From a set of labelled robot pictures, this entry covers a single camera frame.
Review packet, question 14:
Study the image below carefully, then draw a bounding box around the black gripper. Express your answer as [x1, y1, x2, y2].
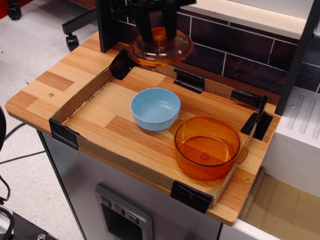
[111, 0, 197, 45]

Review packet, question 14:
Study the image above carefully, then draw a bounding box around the orange transparent pot lid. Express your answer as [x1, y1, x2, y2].
[127, 27, 194, 67]

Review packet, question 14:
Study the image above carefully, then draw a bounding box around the orange transparent pot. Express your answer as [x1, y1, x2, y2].
[168, 115, 249, 181]

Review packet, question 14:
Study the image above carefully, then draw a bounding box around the light blue bowl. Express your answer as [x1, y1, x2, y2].
[130, 88, 181, 132]

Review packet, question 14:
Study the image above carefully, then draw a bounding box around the light wooden shelf board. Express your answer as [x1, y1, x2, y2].
[181, 0, 307, 40]

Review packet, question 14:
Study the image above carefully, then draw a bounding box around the white toy sink unit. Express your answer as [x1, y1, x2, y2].
[262, 87, 320, 196]

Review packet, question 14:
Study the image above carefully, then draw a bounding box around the toy oven control panel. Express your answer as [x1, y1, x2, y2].
[95, 184, 154, 240]

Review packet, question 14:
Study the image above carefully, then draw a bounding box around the black shelf post right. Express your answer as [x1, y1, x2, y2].
[274, 0, 320, 116]

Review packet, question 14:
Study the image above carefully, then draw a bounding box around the black cable on floor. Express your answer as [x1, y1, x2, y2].
[0, 122, 45, 205]

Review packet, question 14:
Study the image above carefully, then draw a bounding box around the black braided cable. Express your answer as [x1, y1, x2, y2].
[0, 203, 16, 240]

